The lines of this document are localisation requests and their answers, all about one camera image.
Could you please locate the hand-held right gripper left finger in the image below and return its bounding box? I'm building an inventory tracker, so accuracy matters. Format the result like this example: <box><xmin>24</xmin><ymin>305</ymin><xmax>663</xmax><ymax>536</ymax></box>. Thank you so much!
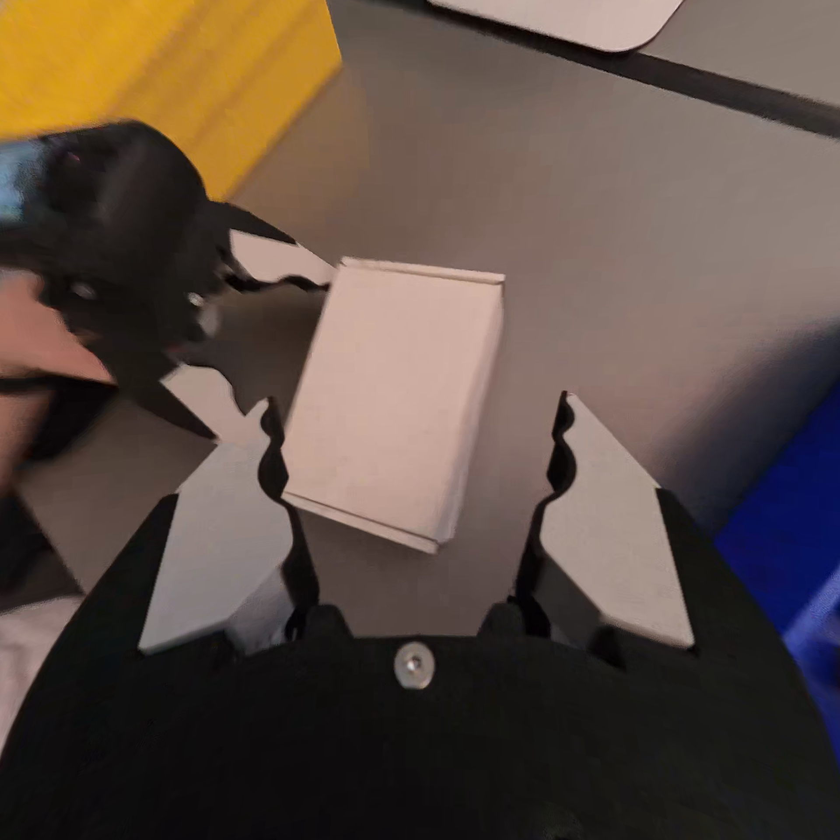
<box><xmin>138</xmin><ymin>395</ymin><xmax>320</xmax><ymax>654</ymax></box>

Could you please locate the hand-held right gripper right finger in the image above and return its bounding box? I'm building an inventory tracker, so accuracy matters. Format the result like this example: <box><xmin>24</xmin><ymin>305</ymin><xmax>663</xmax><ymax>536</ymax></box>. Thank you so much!
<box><xmin>508</xmin><ymin>390</ymin><xmax>697</xmax><ymax>651</ymax></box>

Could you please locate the black tape strip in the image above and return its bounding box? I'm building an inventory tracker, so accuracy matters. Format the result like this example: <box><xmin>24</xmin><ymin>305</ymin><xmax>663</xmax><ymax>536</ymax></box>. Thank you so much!
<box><xmin>630</xmin><ymin>49</ymin><xmax>840</xmax><ymax>139</ymax></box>

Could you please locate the white document stand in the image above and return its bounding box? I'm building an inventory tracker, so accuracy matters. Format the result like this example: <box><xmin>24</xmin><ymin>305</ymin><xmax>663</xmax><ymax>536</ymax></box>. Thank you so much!
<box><xmin>427</xmin><ymin>0</ymin><xmax>686</xmax><ymax>55</ymax></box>

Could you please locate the person's left hand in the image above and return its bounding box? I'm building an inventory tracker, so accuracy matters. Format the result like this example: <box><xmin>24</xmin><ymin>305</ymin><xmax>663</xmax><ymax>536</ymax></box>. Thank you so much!
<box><xmin>0</xmin><ymin>268</ymin><xmax>120</xmax><ymax>385</ymax></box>

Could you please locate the white cardboard mailer box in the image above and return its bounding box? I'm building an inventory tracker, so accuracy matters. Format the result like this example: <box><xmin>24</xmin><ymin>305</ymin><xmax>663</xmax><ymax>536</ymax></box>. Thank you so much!
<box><xmin>282</xmin><ymin>257</ymin><xmax>506</xmax><ymax>555</ymax></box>

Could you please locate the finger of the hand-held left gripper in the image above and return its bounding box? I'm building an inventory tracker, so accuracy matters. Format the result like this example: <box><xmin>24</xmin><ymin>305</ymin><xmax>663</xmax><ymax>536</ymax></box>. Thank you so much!
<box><xmin>161</xmin><ymin>363</ymin><xmax>263</xmax><ymax>439</ymax></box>
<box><xmin>226</xmin><ymin>230</ymin><xmax>337</xmax><ymax>294</ymax></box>

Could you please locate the yellow plastic bin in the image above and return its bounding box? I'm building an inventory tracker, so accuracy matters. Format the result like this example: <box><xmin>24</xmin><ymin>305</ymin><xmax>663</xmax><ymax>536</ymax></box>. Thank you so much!
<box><xmin>0</xmin><ymin>0</ymin><xmax>343</xmax><ymax>198</ymax></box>

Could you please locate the blue plastic bin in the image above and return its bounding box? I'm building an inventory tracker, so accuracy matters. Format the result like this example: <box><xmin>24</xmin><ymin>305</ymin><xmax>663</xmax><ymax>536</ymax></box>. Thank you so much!
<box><xmin>712</xmin><ymin>381</ymin><xmax>840</xmax><ymax>723</ymax></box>

